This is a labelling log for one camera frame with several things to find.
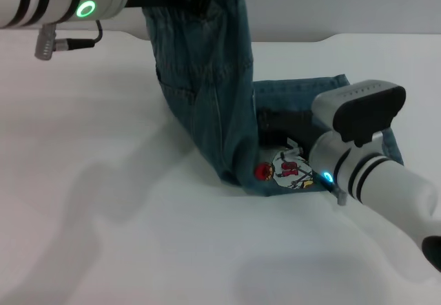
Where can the black right wrist camera housing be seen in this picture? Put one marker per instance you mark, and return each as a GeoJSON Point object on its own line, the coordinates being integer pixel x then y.
{"type": "Point", "coordinates": [361, 108]}

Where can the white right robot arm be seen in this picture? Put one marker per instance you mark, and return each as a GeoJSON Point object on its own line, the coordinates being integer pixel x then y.
{"type": "Point", "coordinates": [379, 184]}

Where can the blue denim shorts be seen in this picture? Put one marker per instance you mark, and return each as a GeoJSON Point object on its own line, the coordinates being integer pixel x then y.
{"type": "Point", "coordinates": [206, 78]}

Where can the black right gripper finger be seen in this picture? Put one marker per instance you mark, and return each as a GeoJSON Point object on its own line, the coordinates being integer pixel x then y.
{"type": "Point", "coordinates": [266, 120]}

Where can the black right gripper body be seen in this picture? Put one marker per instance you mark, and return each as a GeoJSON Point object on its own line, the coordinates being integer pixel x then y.
{"type": "Point", "coordinates": [296, 122]}

